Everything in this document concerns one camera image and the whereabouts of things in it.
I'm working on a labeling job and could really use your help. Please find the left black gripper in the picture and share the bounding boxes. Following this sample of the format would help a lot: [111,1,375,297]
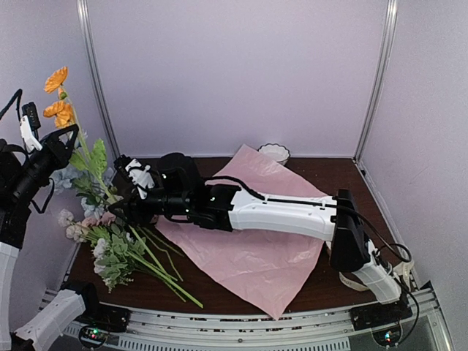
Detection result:
[8,123,79,203]

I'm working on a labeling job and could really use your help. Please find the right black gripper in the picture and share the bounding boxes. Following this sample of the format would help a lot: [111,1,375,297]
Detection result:
[107,176,191,227]

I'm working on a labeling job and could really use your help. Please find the blue fake flower stem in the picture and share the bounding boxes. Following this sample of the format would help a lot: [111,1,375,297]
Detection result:
[51,165,119,219]

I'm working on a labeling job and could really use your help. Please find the purple pink wrapping paper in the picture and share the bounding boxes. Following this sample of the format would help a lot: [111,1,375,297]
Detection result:
[156,145,325,320]

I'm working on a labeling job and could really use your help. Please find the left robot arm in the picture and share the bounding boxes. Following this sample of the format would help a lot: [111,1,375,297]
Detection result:
[1,124,105,350]

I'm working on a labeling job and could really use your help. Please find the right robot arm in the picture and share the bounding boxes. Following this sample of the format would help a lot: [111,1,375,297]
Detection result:
[109,153,410,323]

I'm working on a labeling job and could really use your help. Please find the white flower bunch green leaves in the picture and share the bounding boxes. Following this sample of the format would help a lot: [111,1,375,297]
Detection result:
[85,224,203,308]

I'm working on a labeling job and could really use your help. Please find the scalloped white bowl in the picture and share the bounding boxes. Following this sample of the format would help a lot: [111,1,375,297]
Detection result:
[258,143,290,165]

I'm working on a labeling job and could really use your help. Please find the beige ribbon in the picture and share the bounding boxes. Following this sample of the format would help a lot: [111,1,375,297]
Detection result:
[339,259,415,292]

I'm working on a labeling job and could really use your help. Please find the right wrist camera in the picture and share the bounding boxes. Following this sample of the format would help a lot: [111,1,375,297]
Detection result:
[113,155,155,200]

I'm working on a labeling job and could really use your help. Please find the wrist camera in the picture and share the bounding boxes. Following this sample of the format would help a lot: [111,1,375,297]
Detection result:
[20,102,42,153]
[113,155,155,200]

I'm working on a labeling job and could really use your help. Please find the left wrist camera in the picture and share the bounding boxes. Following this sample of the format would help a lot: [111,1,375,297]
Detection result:
[20,102,42,153]

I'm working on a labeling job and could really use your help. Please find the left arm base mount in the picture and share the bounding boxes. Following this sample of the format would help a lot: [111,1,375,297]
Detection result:
[75,305,131,350]

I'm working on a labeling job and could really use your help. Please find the front aluminium rail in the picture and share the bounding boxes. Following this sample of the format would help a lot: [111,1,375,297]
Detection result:
[36,288,447,351]

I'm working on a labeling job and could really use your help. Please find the left aluminium frame post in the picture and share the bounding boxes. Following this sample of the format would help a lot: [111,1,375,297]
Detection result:
[76,0,120,160]

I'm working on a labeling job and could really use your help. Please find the aluminium frame post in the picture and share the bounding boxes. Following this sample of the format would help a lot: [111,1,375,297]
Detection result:
[76,0,120,160]
[353,0,399,165]

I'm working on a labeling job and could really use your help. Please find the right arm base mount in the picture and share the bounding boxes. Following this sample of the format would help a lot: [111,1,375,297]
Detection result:
[349,302,413,348]

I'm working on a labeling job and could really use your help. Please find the right aluminium frame post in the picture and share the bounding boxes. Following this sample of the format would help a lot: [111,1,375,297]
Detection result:
[353,0,399,165]

